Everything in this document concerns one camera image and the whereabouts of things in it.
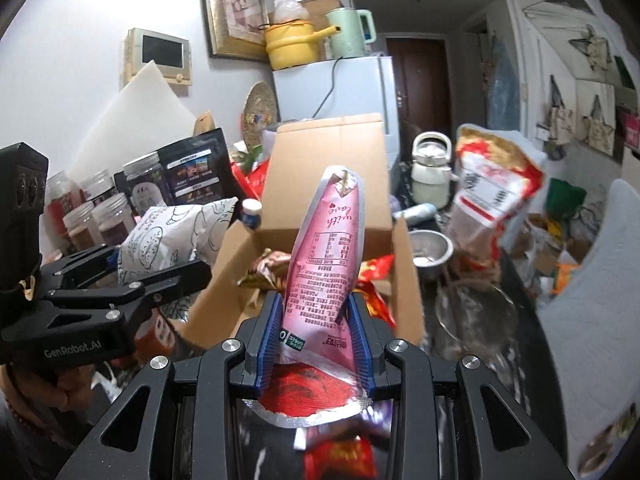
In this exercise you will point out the grey quilted cover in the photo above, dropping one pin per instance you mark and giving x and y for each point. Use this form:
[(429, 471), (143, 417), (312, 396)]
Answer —
[(590, 335)]

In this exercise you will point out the canvas tote bag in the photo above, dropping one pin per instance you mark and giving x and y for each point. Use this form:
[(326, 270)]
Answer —
[(562, 120), (597, 127)]

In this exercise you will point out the green bag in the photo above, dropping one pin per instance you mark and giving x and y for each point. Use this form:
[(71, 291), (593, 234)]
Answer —
[(565, 200)]

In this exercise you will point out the yellow pot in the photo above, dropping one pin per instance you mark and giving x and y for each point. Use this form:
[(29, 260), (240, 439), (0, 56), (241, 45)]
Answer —
[(290, 47)]

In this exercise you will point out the white foam board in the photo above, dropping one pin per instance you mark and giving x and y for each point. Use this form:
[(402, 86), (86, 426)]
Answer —
[(145, 115)]

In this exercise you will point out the red wrapped snack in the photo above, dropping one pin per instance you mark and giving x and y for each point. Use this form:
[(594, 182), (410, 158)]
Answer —
[(340, 455)]

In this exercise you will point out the red snack packet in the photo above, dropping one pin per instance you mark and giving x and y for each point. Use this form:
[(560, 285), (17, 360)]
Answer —
[(377, 285)]

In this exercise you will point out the gold and brown snack packet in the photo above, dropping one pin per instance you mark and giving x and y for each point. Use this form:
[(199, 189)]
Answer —
[(265, 270)]

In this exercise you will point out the grey metal bottle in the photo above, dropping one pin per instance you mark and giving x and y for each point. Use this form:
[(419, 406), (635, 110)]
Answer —
[(420, 213)]

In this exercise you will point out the blue bottle with white cap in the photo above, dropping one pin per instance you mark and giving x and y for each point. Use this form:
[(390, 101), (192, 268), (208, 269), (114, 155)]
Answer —
[(251, 215)]

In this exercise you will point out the round woven fan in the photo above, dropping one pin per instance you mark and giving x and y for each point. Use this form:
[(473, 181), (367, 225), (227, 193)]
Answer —
[(260, 110)]

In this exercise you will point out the green electric kettle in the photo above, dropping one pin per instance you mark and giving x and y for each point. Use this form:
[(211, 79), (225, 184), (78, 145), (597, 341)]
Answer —
[(347, 35)]

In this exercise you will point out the clear jar with dark contents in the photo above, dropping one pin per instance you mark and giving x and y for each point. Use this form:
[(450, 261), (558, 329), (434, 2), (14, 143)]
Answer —
[(145, 185)]

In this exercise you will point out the pink snack packet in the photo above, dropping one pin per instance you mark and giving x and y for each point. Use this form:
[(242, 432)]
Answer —
[(325, 260)]

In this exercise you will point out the black printed pouch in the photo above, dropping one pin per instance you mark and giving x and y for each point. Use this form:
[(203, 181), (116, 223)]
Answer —
[(197, 165)]

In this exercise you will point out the white printed paper bag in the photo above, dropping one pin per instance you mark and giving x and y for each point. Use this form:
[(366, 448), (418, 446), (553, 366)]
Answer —
[(165, 235)]

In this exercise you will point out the blue patterned hanging cloth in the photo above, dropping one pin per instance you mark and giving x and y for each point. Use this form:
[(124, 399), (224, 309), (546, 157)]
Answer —
[(505, 90)]

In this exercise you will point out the dark wooden door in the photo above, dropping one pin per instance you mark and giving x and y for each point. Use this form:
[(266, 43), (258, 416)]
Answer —
[(417, 77)]

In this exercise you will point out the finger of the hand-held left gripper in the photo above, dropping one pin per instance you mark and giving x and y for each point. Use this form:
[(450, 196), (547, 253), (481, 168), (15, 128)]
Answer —
[(170, 280), (111, 259)]

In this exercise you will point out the framed picture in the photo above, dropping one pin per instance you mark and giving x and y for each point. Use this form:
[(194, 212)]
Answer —
[(235, 10)]

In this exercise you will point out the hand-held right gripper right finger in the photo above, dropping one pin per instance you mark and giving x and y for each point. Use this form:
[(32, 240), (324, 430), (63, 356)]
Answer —
[(357, 330)]

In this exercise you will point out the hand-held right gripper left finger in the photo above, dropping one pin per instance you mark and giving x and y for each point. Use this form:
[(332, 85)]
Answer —
[(272, 330)]

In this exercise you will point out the steel bowl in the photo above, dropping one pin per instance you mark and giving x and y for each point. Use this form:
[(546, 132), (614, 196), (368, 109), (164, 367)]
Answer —
[(430, 252)]

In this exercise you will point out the brown cardboard box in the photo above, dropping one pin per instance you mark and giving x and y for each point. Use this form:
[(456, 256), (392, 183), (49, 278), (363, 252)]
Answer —
[(325, 170)]

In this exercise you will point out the person's left hand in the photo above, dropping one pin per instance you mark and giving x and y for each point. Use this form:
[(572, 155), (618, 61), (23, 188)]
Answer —
[(35, 390)]

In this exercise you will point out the white refrigerator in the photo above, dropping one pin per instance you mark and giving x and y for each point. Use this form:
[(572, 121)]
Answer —
[(350, 90)]

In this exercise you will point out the cardboard carton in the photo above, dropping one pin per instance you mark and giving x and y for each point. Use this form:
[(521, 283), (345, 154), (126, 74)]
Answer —
[(315, 2)]

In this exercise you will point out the clear glass bowl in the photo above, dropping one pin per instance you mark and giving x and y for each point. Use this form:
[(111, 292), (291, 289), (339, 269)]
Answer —
[(475, 315)]

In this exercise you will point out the wall intercom panel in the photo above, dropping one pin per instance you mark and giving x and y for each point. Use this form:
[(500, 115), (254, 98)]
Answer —
[(160, 55)]

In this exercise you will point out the large red and white snack bag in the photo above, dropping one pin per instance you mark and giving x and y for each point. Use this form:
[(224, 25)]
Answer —
[(490, 195)]

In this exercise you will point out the brown paper bag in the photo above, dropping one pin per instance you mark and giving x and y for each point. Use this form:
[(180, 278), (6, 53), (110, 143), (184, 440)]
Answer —
[(205, 124)]

